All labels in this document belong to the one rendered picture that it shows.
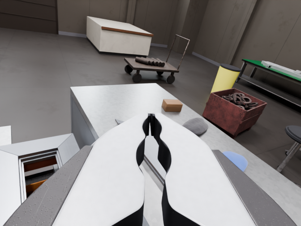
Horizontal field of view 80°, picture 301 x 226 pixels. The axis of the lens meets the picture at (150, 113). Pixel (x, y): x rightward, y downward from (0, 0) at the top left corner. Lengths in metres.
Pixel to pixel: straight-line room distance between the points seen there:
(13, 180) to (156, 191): 0.55
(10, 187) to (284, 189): 1.00
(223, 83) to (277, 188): 3.84
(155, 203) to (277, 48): 6.99
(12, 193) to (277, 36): 7.30
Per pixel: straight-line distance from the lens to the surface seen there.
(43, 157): 1.00
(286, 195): 0.85
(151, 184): 0.61
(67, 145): 0.99
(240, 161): 0.82
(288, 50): 7.16
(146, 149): 0.68
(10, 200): 0.84
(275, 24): 7.53
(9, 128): 1.36
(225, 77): 4.52
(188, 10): 9.08
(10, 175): 0.92
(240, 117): 2.99
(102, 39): 6.05
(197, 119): 0.97
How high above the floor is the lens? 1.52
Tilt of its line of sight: 29 degrees down
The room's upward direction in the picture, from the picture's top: 13 degrees clockwise
